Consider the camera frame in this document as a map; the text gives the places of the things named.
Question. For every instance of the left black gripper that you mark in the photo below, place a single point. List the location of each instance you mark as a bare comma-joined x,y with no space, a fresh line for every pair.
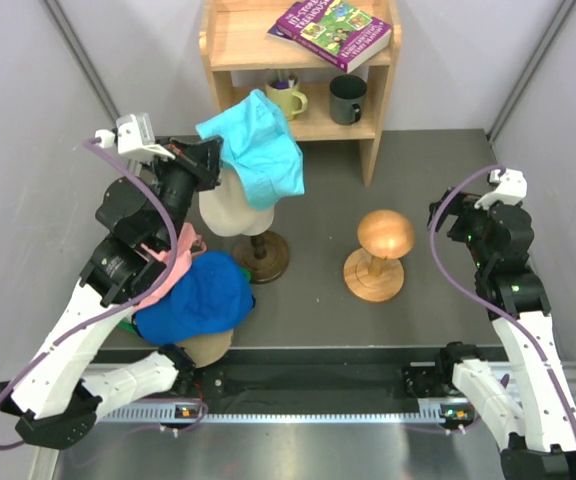
199,160

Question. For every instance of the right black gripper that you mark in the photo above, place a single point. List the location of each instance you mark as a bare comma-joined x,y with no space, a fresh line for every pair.
461,204

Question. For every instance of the cyan bucket hat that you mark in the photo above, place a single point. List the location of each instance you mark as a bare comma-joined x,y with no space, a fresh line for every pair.
259,147

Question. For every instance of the pink baseball cap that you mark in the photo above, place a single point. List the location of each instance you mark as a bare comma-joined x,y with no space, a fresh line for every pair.
190,245

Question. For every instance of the blue baseball cap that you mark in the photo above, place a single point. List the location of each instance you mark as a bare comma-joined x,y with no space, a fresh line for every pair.
212,297

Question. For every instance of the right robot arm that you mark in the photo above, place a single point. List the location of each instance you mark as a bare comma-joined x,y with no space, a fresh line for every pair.
535,431

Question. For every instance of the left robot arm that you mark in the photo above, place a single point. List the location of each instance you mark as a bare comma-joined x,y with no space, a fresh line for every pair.
55,401

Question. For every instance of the cream mannequin head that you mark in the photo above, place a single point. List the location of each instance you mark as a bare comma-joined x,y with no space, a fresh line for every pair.
226,211

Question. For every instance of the yellow-green mug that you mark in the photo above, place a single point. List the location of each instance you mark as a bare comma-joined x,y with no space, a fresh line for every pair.
287,96

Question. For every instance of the light wooden hat stand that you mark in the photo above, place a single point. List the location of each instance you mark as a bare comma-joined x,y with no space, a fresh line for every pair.
374,272

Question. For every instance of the pens in mug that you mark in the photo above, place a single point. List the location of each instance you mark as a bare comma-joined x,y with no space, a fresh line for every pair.
283,79

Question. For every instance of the wooden shelf unit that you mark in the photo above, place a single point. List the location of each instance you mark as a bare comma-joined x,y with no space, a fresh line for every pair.
237,52

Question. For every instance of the green plastic tray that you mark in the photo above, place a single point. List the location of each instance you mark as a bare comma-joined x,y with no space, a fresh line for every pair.
128,327

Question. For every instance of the dark green mug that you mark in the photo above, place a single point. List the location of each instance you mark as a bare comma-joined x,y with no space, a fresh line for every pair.
347,97

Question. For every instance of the tan hat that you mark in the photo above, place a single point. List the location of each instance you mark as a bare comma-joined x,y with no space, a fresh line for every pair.
206,349

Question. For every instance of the purple children's book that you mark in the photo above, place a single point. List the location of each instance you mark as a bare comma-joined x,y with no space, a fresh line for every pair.
336,31

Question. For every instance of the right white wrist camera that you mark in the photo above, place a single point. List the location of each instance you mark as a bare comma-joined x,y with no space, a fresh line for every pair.
509,187

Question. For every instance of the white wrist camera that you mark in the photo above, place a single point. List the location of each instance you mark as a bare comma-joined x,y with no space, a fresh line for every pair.
509,187
134,139

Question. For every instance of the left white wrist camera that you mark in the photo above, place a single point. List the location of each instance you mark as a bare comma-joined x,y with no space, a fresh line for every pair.
134,139

